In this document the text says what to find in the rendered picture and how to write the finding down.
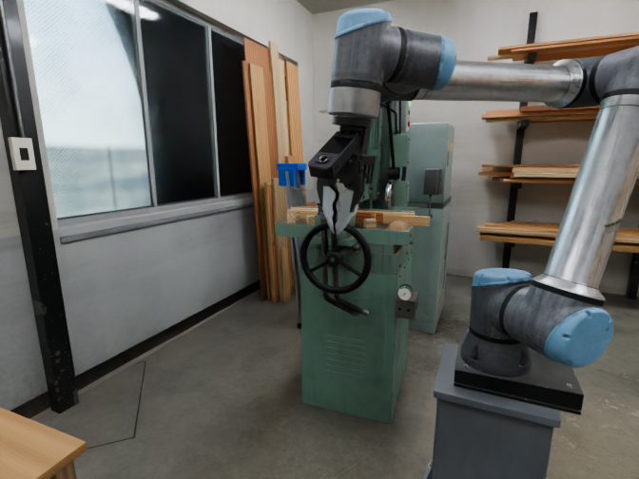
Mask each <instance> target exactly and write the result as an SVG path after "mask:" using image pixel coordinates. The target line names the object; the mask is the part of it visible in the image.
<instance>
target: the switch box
mask: <svg viewBox="0 0 639 479"><path fill-rule="evenodd" d="M409 102H410V101H401V133H408V132H409V126H408V122H409V119H410V115H408V111H409V110H410V107H409ZM395 112H396V113H397V133H399V101H396V105H395ZM408 116H409V118H408Z"/></svg>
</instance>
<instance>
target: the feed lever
mask: <svg viewBox="0 0 639 479"><path fill-rule="evenodd" d="M391 102H392V101H388V102H386V103H385V104H386V105H387V116H388V126H389V137H390V148H391V159H392V167H389V169H388V179H389V180H394V181H395V182H396V181H397V180H398V179H399V177H400V167H395V155H394V144H393V132H392V121H391V108H390V103H391Z"/></svg>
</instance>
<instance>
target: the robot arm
mask: <svg viewBox="0 0 639 479"><path fill-rule="evenodd" d="M391 23H392V17H391V14H390V13H389V12H388V11H384V10H380V9H356V10H349V11H347V12H345V13H343V14H342V15H341V17H340V18H339V19H338V24H337V32H336V36H335V38H334V40H335V49H334V59H333V68H332V78H331V87H330V96H329V97H328V100H329V106H328V113H329V114H330V115H333V116H335V117H333V119H332V125H341V127H340V130H341V131H337V132H336V133H335V134H334V135H333V136H332V137H331V138H330V140H329V141H328V142H327V143H326V144H325V145H324V146H323V147H322V148H321V149H320V150H319V152H318V153H317V154H316V155H315V156H314V157H313V158H312V159H311V160H310V161H309V162H308V167H309V172H310V176H311V177H316V178H318V180H317V190H318V195H319V202H320V206H321V207H322V210H323V214H324V217H325V218H326V221H327V223H328V225H329V227H330V229H331V231H332V233H333V234H336V235H338V234H339V233H340V232H341V231H342V230H343V229H344V228H345V227H346V225H347V224H348V222H349V221H350V219H351V218H352V217H353V216H355V215H356V213H357V212H358V202H359V200H360V199H361V197H362V195H363V192H364V187H365V185H364V179H365V178H367V181H366V183H372V180H373V173H374V166H375V158H376V157H375V156H368V155H367V153H368V145H369V139H370V131H371V125H372V121H371V120H372V119H376V118H378V112H379V104H384V103H386V102H388V101H413V100H432V101H491V102H543V103H544V104H545V105H546V106H548V107H550V108H577V107H587V106H597V105H600V109H599V112H598V115H597V118H596V121H595V123H594V126H593V129H592V132H591V136H590V139H589V142H588V145H587V148H586V151H585V154H584V157H583V160H582V162H581V165H580V168H579V171H578V174H577V177H576V180H575V183H574V186H573V188H572V191H571V195H570V198H569V201H568V204H567V207H566V210H565V213H564V216H563V219H562V221H561V224H560V227H559V230H558V233H557V236H556V239H555V242H554V245H553V248H552V251H551V254H550V257H549V260H548V263H547V266H546V269H545V272H544V273H543V274H541V275H539V276H537V277H535V278H532V275H531V274H530V273H528V272H526V271H522V270H517V269H508V268H489V269H482V270H479V271H476V272H475V273H474V279H473V284H472V297H471V312H470V326H469V332H468V333H467V335H466V337H465V339H464V341H463V343H462V345H461V348H460V356H461V358H462V359H463V361H464V362H465V363H467V364H468V365H469V366H471V367H472V368H474V369H476V370H479V371H481V372H483V373H486V374H492V375H497V376H506V377H514V376H520V375H524V374H527V373H528V372H529V371H530V370H531V368H532V358H531V355H530V351H529V348H528V347H530V348H531V349H533V350H535V351H537V352H539V353H541V354H542V355H544V356H546V357H547V358H548V359H550V360H552V361H556V362H559V363H561V364H563V365H565V366H568V367H573V368H579V367H584V366H586V365H589V364H591V363H592V362H593V361H595V360H596V359H598V358H599V357H600V356H601V355H602V354H603V353H604V351H606V349H607V348H608V344H609V343H610V342H611V339H612V336H613V329H614V327H613V321H612V319H611V318H610V315H609V314H608V313H607V312H606V311H605V310H602V308H603V305H604V302H605V299H604V297H603V296H602V294H601V293H600V291H599V288H598V287H599V284H600V281H601V278H602V276H603V273H604V271H605V268H606V265H607V262H608V259H609V257H610V252H611V249H612V246H613V244H614V242H615V239H616V236H617V233H618V230H619V227H620V225H621V222H622V219H623V217H624V214H625V212H626V209H627V206H628V203H629V198H630V196H631V193H632V190H633V187H634V185H635V182H636V180H637V177H638V174H639V46H637V47H633V48H627V49H624V50H620V51H617V52H614V53H611V54H608V55H603V56H598V57H592V58H586V59H565V60H561V61H559V62H557V63H555V64H554V65H553V66H548V65H530V64H513V63H495V62H477V61H459V60H457V59H456V46H455V42H454V41H453V40H452V39H450V38H447V37H444V36H443V35H441V34H439V35H435V34H432V33H427V32H423V31H418V30H414V29H406V28H402V27H397V26H392V25H391ZM371 163H372V172H371V178H369V175H370V167H371ZM366 165H369V166H368V173H365V171H366ZM337 182H339V183H343V184H344V187H346V188H347V187H348V189H347V190H345V191H343V192H341V193H339V191H338V186H337V185H336V183H337ZM337 214H338V219H336V215H337Z"/></svg>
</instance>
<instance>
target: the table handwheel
mask: <svg viewBox="0 0 639 479"><path fill-rule="evenodd" d="M325 229H330V227H329V225H328V223H327V221H326V222H323V223H320V224H318V225H316V226H315V227H313V228H312V229H311V230H310V231H309V232H308V233H307V234H306V236H305V237H304V239H303V241H302V244H301V247H300V264H301V267H302V270H303V272H304V274H305V275H306V276H307V278H308V279H309V280H310V281H311V282H312V283H313V284H314V285H315V286H316V287H318V288H319V289H321V290H322V291H324V292H327V293H330V294H346V293H350V292H352V291H354V290H356V289H357V288H358V287H359V286H360V285H362V284H363V282H364V281H365V280H366V279H367V278H368V276H369V273H370V270H371V266H372V255H371V250H370V247H369V245H368V243H367V241H366V239H365V238H364V236H363V235H362V234H361V233H360V232H359V231H358V230H357V229H356V228H354V227H353V226H351V225H349V224H347V225H346V227H345V228H344V229H343V231H346V232H347V233H349V234H351V235H352V236H353V237H354V238H355V239H356V240H357V241H358V243H360V244H361V248H362V251H363V255H364V266H363V269H362V272H360V271H358V270H356V269H355V268H353V267H352V266H350V265H349V264H347V263H346V262H344V261H343V257H344V256H345V255H346V254H348V253H349V252H350V251H351V247H348V246H342V247H341V248H339V249H338V250H337V235H336V234H333V233H332V251H331V252H330V253H328V254H327V256H326V261H324V262H322V263H320V264H319V265H317V266H315V267H313V268H311V269H310V267H309V265H308V261H307V248H308V245H309V243H310V241H311V239H312V238H313V237H314V236H315V235H316V234H317V233H318V232H320V231H322V230H325ZM327 264H328V265H329V266H331V267H337V266H338V265H342V266H343V267H345V268H347V269H348V270H350V271H351V272H353V273H354V274H356V275H357V276H358V279H357V280H356V281H354V282H353V283H351V284H349V285H347V286H343V287H333V286H329V285H327V284H324V283H323V282H321V281H320V280H318V279H317V278H316V277H315V276H314V274H313V272H314V271H316V270H318V269H319V268H321V267H323V266H325V265H327Z"/></svg>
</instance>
